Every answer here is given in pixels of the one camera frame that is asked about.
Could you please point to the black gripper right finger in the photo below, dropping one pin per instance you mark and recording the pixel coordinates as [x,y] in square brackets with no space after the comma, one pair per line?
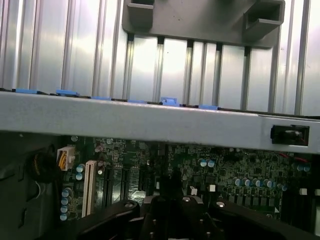
[195,225]

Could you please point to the short black expansion slot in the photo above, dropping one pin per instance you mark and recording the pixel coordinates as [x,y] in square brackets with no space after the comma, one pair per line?
[142,180]

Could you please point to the white expansion slot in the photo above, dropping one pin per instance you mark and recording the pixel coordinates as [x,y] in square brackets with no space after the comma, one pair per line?
[88,190]

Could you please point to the green motherboard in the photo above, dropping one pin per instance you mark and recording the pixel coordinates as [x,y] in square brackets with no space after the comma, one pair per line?
[225,162]

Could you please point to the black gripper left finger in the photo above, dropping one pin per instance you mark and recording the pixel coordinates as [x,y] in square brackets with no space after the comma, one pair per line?
[155,225]

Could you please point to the grey parts rack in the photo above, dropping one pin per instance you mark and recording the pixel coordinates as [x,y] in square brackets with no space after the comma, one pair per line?
[200,30]

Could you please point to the white power connector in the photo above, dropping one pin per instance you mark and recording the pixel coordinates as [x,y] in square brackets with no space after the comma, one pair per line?
[65,157]

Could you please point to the long black expansion slot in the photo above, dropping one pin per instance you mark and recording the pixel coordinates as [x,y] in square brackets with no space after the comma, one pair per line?
[108,185]
[126,182]

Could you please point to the grey open PC case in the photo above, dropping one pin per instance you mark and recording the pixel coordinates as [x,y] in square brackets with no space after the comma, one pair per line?
[125,120]

